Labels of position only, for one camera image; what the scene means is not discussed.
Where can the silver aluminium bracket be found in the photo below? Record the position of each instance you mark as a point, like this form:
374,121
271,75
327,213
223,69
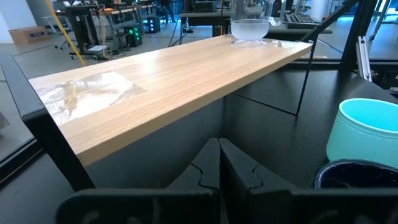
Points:
363,59

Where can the teal mug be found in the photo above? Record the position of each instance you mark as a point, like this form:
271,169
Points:
357,140

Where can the clear glass cup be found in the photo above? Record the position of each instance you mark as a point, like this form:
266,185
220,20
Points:
248,31

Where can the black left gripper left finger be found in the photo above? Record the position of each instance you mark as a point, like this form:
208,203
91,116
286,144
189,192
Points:
199,177

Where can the dark background desk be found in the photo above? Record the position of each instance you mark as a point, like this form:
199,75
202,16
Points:
202,15

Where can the black table frame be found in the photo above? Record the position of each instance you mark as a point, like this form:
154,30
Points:
357,25

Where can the wooden board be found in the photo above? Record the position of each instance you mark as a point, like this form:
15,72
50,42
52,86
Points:
155,81

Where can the black keyboard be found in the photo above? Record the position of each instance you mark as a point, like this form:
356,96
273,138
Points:
300,18

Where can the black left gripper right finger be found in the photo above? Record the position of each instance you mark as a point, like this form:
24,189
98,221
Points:
242,180

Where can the dark blue mug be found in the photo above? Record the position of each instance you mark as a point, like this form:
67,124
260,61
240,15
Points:
351,177

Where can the cardboard box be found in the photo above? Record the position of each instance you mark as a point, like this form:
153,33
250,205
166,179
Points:
29,35

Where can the computer tower with blue lights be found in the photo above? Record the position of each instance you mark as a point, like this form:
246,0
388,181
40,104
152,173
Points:
153,25

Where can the computer tower with green lights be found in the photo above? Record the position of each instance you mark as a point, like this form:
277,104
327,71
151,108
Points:
133,35

